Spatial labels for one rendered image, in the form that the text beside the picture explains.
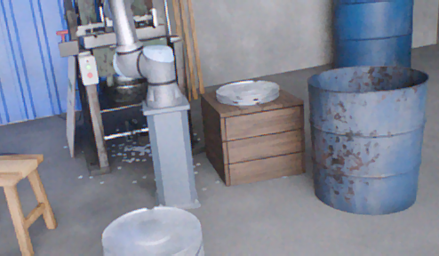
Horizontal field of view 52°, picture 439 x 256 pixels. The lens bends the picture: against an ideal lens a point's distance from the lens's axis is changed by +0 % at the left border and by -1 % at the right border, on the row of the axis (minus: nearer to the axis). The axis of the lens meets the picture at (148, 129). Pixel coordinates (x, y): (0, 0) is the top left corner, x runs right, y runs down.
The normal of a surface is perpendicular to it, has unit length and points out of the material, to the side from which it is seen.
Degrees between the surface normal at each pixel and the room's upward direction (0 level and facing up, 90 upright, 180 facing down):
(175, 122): 90
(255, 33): 90
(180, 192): 90
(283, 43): 90
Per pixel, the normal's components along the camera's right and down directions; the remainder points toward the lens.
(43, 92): 0.23, 0.27
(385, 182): -0.10, 0.36
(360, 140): -0.47, 0.37
